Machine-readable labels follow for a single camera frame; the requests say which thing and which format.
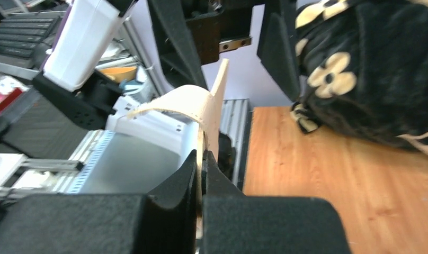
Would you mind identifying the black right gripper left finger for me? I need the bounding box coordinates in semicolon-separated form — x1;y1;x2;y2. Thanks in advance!
0;151;196;253

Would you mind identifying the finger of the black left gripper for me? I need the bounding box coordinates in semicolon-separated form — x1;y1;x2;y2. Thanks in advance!
257;0;301;102
147;0;207;89

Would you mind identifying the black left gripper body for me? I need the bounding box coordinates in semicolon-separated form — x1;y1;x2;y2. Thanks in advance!
181;0;265;65

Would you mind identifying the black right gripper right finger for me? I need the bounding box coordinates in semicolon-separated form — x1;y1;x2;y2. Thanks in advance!
201;151;351;253

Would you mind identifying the beige leather card holder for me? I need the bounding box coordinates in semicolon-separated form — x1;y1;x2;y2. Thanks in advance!
127;58;229;239

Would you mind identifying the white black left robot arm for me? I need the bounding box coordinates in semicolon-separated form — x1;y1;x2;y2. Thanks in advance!
33;1;261;161

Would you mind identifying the black floral plush blanket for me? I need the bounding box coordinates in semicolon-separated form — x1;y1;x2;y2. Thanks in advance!
291;1;428;155

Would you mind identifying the black keyboard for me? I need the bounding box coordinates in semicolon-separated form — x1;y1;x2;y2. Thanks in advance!
0;11;65;68

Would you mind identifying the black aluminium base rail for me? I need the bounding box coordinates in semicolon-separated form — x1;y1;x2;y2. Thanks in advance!
0;98;252;204

